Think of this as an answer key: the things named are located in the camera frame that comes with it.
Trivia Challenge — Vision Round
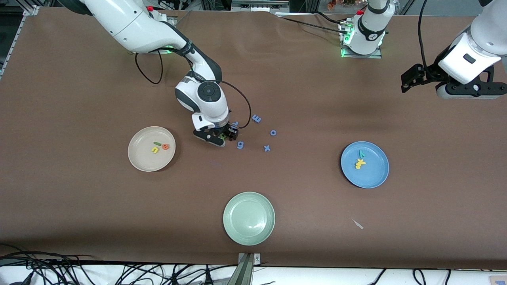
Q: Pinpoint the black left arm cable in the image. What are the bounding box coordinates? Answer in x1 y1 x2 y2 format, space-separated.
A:
417 0 431 68

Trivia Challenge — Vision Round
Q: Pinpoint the blue round plate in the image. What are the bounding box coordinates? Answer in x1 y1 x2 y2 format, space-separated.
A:
341 141 390 189

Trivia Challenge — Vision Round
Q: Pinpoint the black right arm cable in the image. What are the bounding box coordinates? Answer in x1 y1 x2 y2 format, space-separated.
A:
135 51 252 129

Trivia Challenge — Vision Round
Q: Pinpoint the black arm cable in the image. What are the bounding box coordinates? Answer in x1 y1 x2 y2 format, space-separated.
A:
417 0 431 68
135 51 252 129

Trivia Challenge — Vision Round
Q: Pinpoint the black cable on tabletop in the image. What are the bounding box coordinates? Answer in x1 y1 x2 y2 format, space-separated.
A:
277 11 349 36

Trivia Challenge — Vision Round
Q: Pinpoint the pale green round plate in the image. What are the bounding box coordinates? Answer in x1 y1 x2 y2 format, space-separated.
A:
223 192 276 246

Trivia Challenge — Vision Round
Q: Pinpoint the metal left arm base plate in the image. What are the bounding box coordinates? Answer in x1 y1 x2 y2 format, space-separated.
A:
341 20 383 59

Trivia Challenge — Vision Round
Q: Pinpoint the aluminium table edge rail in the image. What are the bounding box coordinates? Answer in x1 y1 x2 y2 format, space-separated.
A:
0 16 21 80

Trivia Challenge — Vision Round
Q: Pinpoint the beige round plate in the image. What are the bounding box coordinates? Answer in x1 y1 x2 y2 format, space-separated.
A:
128 126 176 172

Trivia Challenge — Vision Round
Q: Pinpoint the tangled black cable bundle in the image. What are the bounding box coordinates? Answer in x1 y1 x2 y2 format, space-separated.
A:
0 243 238 285

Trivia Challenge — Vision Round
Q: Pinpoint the aluminium frame profile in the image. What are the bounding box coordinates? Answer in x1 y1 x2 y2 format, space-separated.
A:
231 0 290 12

